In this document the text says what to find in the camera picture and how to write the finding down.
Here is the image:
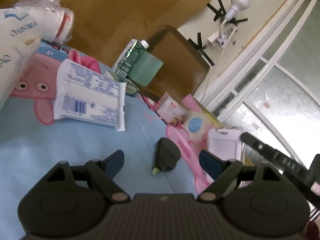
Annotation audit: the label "blue pig printed tablecloth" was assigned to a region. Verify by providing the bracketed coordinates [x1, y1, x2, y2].
[0, 40, 225, 240]

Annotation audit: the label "nut can with label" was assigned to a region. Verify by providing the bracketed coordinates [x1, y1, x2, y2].
[154, 92, 192, 127]

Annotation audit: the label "white power strip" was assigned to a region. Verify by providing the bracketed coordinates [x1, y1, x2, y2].
[207, 24, 238, 48]

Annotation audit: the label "white framed window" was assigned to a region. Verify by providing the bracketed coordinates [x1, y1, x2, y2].
[195, 0, 320, 170]

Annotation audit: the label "black highlighter pen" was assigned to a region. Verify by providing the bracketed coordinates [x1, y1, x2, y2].
[151, 137, 182, 176]

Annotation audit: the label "small green packet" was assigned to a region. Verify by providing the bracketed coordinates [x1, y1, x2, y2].
[106, 70, 138, 97]

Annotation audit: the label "pale green cup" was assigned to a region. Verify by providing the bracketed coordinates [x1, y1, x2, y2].
[129, 51, 163, 87]

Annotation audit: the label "large white tissue pack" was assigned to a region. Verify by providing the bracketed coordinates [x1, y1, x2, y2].
[0, 7, 52, 109]

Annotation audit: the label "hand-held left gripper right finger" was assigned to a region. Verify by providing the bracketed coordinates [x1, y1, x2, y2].
[197, 150, 285, 203]

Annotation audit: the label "green drink carton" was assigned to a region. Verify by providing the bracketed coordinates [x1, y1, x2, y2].
[111, 39, 150, 79]

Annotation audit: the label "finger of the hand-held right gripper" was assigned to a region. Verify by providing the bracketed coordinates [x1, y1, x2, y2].
[240, 132, 320, 203]

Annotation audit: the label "pink printed gift box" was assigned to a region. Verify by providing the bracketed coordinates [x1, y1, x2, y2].
[181, 94, 253, 167]

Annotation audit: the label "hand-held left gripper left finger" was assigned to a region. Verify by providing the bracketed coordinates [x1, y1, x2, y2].
[42, 150, 131, 204]

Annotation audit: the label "brown wooden chair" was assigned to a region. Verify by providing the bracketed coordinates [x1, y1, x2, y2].
[139, 25, 210, 103]

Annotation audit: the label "white wet wipes pack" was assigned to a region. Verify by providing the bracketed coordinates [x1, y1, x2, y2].
[53, 59, 127, 132]

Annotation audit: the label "white light bulb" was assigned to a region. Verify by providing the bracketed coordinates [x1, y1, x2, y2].
[224, 0, 251, 22]

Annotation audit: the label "bagged white paper cups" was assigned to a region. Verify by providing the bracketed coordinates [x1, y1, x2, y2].
[40, 0, 75, 43]

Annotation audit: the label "pink knitted cloth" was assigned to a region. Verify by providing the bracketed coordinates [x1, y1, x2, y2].
[67, 49, 100, 74]

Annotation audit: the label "white power cable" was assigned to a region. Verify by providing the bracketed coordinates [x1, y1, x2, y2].
[201, 44, 227, 99]

